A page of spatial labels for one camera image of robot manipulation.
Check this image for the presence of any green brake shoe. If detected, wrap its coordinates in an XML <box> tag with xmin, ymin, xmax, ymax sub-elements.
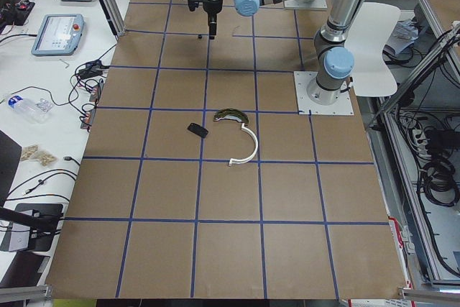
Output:
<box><xmin>213</xmin><ymin>108</ymin><xmax>249</xmax><ymax>125</ymax></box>

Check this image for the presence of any black brake pad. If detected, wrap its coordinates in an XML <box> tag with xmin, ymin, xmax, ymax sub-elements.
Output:
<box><xmin>187</xmin><ymin>122</ymin><xmax>208</xmax><ymax>139</ymax></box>

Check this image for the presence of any white curved plastic part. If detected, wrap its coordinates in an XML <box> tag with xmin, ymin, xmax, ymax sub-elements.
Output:
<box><xmin>228</xmin><ymin>122</ymin><xmax>259</xmax><ymax>168</ymax></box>

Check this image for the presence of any blue teach pendant near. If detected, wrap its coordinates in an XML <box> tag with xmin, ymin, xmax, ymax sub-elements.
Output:
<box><xmin>31</xmin><ymin>14</ymin><xmax>85</xmax><ymax>56</ymax></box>

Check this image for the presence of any white plastic chair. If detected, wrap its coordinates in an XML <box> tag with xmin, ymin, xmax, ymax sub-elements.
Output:
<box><xmin>345</xmin><ymin>2</ymin><xmax>400</xmax><ymax>97</ymax></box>

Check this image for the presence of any plastic water bottle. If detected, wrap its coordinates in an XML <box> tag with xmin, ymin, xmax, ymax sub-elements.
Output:
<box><xmin>8</xmin><ymin>95</ymin><xmax>48</xmax><ymax>124</ymax></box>

